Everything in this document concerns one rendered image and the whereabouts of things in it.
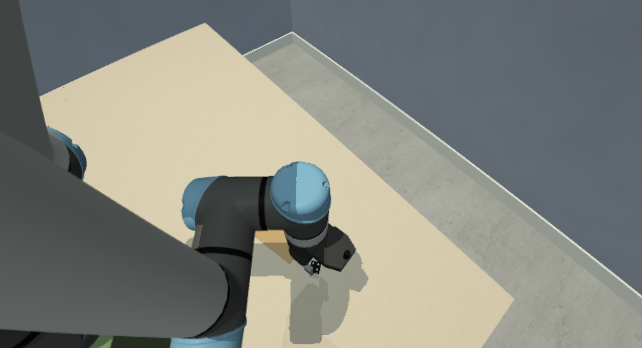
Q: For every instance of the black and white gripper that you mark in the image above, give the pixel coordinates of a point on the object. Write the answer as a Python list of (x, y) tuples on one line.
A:
[(331, 252)]

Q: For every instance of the tan square mat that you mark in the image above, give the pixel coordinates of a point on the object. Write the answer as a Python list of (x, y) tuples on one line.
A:
[(276, 241)]

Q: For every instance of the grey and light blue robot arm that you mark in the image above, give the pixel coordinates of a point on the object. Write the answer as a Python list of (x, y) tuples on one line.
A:
[(73, 260)]

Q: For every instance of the black die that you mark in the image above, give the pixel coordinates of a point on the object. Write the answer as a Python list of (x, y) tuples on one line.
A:
[(316, 266)]

